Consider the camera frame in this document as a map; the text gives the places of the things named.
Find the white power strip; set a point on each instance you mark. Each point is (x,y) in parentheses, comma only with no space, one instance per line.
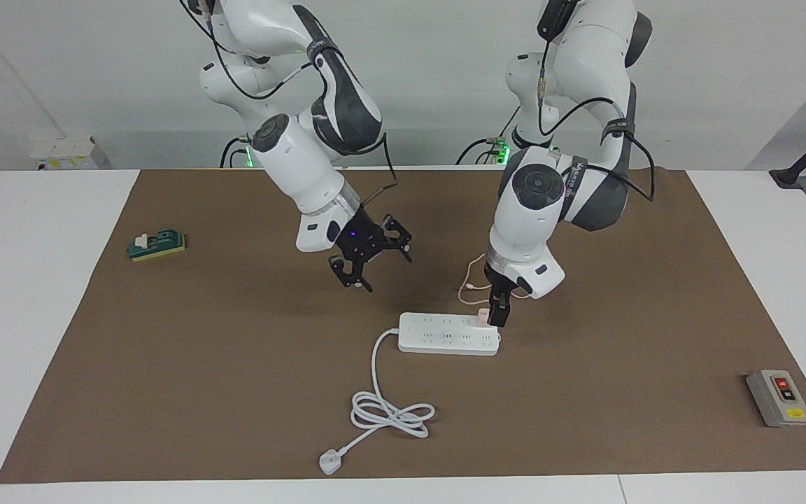
(445,334)

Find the pink charger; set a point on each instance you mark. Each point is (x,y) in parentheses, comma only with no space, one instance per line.
(483,318)

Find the white box with yellow labels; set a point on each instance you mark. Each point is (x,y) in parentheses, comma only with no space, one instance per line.
(64,154)

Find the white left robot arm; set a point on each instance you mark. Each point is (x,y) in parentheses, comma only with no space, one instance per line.
(529,224)

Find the grey on/off switch box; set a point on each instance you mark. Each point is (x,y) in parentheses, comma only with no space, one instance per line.
(779,397)

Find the brown table mat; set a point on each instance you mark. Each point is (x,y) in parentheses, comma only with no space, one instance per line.
(235,364)

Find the green knife switch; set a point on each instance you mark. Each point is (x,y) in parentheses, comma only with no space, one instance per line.
(158,245)

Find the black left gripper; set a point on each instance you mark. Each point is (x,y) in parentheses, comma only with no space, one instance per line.
(501,287)

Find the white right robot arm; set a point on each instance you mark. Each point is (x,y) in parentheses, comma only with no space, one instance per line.
(298,168)

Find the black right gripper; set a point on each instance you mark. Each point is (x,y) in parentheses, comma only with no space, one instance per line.
(364,241)

